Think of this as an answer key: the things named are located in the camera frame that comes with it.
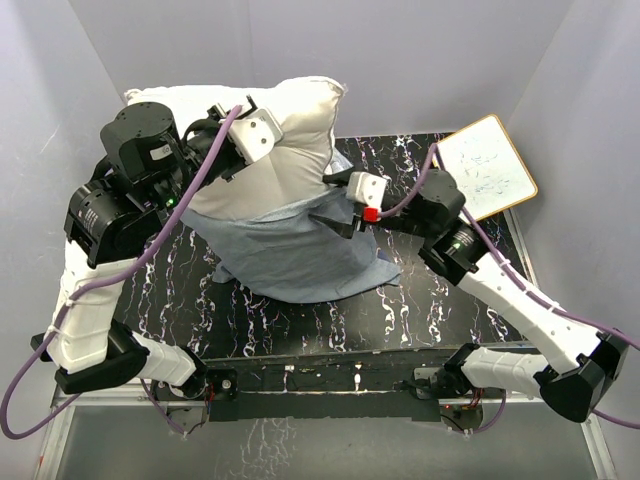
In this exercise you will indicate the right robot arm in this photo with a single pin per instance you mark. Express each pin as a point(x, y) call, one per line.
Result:
point(574, 365)

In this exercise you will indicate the white pillow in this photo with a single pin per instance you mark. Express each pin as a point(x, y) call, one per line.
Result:
point(285, 133)

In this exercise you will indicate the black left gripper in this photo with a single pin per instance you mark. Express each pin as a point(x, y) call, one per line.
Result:
point(213, 122)

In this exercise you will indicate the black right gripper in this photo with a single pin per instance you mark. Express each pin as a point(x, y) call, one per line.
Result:
point(342, 228)

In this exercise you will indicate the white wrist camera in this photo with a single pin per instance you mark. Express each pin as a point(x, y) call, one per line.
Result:
point(368, 189)
point(253, 134)

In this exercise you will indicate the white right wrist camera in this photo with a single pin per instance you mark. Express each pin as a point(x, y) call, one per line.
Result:
point(368, 189)

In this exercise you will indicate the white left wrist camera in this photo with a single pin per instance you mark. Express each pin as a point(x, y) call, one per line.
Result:
point(253, 134)

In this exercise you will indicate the blue pillowcase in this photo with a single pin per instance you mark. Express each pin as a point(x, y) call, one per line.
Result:
point(263, 227)

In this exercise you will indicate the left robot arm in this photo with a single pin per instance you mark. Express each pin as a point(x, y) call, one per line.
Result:
point(114, 225)

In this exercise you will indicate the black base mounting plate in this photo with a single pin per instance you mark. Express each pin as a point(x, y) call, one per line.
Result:
point(336, 385)

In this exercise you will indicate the small whiteboard wooden frame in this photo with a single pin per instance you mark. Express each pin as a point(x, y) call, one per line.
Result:
point(487, 168)

